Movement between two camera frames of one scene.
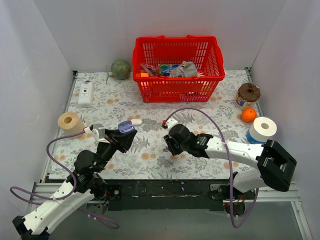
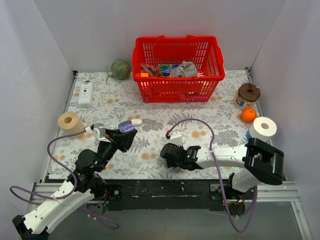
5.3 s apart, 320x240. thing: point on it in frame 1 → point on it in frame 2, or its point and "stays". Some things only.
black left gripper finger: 125,140 stays
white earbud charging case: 136,122 stays
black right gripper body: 170,146 → 169,156
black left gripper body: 122,139 stays
